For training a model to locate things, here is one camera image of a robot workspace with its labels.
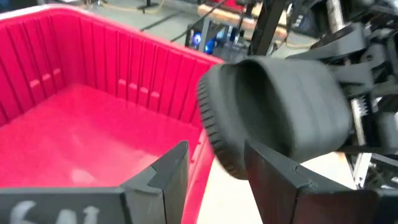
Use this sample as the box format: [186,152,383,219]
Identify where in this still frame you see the black slide sandal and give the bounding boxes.
[196,55,354,180]

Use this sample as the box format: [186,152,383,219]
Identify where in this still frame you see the red plastic bin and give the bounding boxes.
[0,4,224,224]

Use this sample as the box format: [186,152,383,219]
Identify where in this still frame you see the computer with blue lights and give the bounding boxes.
[185,18,246,60]

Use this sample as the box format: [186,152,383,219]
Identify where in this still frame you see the wooden bench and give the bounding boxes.
[197,2,289,40]

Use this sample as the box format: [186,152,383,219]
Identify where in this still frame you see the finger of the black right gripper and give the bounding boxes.
[338,111,398,156]
[285,24,371,62]

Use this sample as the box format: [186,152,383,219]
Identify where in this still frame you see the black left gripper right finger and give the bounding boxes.
[244,139,398,224]

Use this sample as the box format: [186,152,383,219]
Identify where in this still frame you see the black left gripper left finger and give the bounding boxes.
[0,140,190,224]

